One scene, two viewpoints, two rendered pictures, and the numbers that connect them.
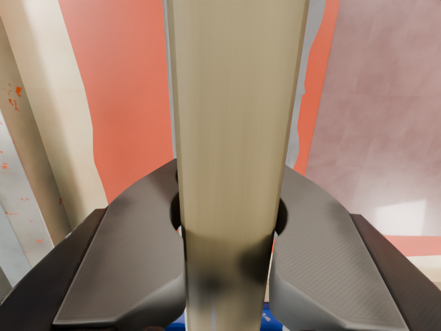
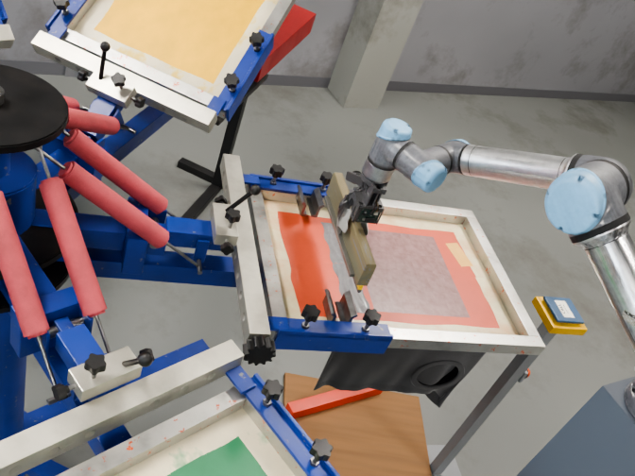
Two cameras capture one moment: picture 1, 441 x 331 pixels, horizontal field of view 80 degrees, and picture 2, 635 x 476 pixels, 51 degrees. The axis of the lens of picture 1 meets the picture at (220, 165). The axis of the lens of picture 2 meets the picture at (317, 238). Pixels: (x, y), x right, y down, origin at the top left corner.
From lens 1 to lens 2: 1.79 m
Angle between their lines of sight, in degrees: 79
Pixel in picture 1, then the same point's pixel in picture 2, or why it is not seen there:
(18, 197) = (272, 274)
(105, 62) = (295, 254)
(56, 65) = (281, 254)
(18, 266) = not seen: outside the picture
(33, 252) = (273, 296)
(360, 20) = not seen: hidden behind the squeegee
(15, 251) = not seen: outside the picture
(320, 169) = (371, 286)
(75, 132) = (284, 270)
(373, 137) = (383, 279)
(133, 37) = (303, 250)
